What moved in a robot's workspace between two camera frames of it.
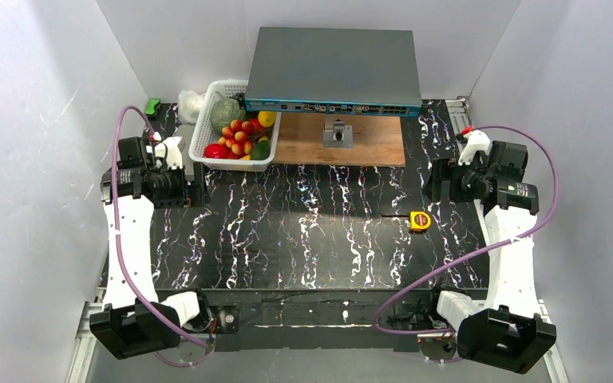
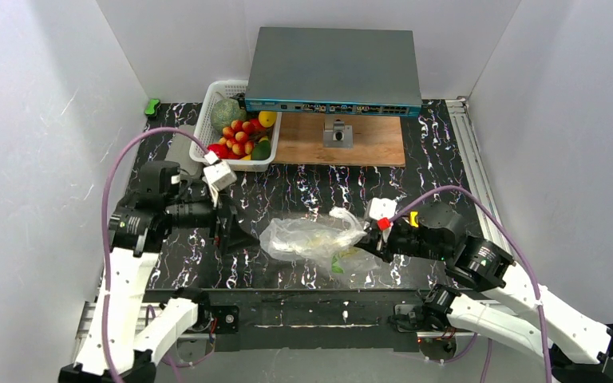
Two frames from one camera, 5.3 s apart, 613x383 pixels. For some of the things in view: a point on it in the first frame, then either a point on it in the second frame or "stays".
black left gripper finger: (199, 184) to (238, 238)
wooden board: (377, 140) stays
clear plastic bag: (189, 102) to (327, 241)
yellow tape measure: (419, 220) stays
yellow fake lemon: (266, 118) stays
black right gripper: (438, 179) to (384, 241)
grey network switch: (369, 71) stays
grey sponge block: (185, 132) stays
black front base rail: (319, 317) stays
